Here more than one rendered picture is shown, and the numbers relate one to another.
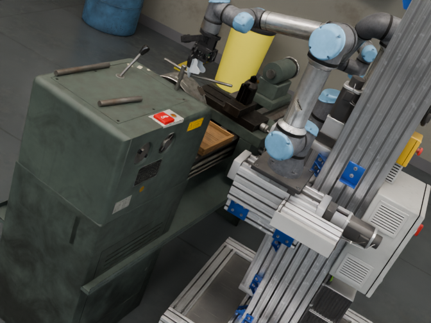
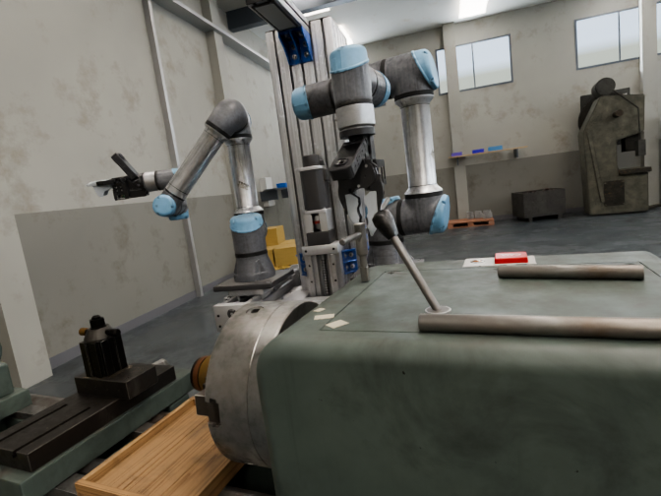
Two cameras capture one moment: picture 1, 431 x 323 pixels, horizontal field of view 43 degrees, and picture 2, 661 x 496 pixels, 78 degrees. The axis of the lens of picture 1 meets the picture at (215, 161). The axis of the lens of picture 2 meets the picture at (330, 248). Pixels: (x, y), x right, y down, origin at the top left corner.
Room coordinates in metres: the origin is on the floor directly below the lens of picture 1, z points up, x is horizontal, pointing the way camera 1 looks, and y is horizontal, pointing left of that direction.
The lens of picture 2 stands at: (2.18, 1.06, 1.44)
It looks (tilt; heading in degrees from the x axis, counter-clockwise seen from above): 8 degrees down; 272
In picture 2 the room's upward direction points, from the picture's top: 8 degrees counter-clockwise
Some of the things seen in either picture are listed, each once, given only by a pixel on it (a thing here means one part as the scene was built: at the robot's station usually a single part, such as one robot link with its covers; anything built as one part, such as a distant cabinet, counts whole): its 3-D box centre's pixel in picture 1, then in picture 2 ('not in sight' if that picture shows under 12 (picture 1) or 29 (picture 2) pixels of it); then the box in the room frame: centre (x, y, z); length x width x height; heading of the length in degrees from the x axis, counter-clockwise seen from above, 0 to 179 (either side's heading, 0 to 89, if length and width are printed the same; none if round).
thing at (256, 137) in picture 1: (234, 114); (90, 418); (2.95, 0.00, 0.89); 0.53 x 0.30 x 0.06; 68
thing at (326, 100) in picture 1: (330, 104); (248, 232); (2.52, -0.40, 1.33); 0.13 x 0.12 x 0.14; 97
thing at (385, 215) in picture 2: (144, 50); (385, 224); (2.11, 0.44, 1.38); 0.04 x 0.03 x 0.05; 158
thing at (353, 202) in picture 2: (199, 68); (358, 214); (2.14, 0.21, 1.39); 0.06 x 0.03 x 0.09; 68
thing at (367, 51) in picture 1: (367, 52); (172, 179); (2.80, -0.50, 1.56); 0.11 x 0.08 x 0.09; 7
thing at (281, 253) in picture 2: not in sight; (279, 248); (3.48, -6.99, 0.41); 1.46 x 1.11 x 0.82; 76
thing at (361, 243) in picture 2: (180, 77); (362, 252); (2.15, 0.27, 1.32); 0.02 x 0.02 x 0.12
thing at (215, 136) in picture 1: (192, 128); (190, 448); (2.60, 0.18, 0.88); 0.36 x 0.30 x 0.04; 68
